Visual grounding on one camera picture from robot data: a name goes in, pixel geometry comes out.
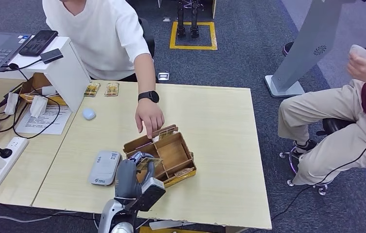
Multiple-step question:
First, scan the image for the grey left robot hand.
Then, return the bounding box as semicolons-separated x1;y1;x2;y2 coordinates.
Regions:
114;151;157;200

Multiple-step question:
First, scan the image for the person's left hand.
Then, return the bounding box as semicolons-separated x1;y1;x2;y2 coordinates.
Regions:
135;98;166;140

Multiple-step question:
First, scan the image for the person's right hand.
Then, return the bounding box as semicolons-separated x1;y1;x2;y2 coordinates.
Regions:
346;49;366;83

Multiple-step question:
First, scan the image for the white handheld controller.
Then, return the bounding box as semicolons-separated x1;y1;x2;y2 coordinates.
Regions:
349;44;366;61

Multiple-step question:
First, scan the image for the wooden card box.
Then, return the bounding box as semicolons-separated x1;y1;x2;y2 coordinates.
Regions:
122;124;198;189

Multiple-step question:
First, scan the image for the grey white card reader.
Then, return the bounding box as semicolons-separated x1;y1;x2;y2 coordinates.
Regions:
87;150;123;187

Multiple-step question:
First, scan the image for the person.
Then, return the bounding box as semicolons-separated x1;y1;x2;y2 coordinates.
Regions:
42;0;166;140
277;44;366;187

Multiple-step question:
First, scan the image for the black wristwatch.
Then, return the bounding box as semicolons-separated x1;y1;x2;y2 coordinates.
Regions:
138;90;160;104

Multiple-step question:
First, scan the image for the yellow board under table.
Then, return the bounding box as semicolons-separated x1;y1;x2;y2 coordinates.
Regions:
139;226;209;233

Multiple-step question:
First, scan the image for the pale earbuds case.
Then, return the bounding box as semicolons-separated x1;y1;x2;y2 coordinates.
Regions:
82;107;97;121

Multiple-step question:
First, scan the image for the grey kiosk stand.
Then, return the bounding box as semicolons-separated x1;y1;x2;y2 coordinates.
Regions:
264;0;366;99

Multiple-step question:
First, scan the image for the black wheeled stool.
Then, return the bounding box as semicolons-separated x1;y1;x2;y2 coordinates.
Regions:
278;118;356;197

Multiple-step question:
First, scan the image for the yellow floor tape square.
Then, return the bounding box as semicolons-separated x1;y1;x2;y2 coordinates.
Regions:
169;21;218;51

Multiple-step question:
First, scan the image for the black shoe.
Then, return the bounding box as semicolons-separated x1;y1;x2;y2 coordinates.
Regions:
281;41;295;57

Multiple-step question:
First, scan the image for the black office chair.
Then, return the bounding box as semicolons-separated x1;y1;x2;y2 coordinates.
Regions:
138;17;157;59

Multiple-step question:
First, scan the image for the white desk riser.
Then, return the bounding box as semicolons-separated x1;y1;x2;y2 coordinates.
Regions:
0;36;92;113

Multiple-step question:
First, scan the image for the printed paper sheet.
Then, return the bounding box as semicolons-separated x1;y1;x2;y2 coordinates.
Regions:
15;104;73;136

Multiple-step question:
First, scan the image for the background humanoid robot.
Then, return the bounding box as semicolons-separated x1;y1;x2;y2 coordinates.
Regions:
176;0;201;39

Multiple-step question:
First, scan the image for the white paper tag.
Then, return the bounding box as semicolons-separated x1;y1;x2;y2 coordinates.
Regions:
4;93;20;117
29;96;49;119

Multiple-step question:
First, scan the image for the black adapter box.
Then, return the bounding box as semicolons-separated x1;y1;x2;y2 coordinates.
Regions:
39;48;65;65

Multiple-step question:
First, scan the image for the white power strip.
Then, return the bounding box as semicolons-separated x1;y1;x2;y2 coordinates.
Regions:
0;137;30;200

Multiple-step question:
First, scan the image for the brown cardboard box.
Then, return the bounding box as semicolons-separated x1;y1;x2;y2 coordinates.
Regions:
17;72;68;107

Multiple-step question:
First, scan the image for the black power plug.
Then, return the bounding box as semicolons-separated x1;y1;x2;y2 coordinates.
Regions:
0;145;13;160

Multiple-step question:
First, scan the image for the black smartphone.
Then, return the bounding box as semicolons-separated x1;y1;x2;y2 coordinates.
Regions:
18;30;59;58

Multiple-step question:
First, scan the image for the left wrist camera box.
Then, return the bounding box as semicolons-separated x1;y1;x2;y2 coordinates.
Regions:
127;177;167;213

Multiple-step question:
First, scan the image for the white power cable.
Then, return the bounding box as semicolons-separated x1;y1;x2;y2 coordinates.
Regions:
0;199;62;224

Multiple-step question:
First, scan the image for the black adapter cable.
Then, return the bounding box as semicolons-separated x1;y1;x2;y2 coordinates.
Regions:
8;59;62;140

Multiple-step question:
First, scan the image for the black floor cable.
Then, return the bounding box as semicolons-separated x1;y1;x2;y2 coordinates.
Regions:
250;135;366;233

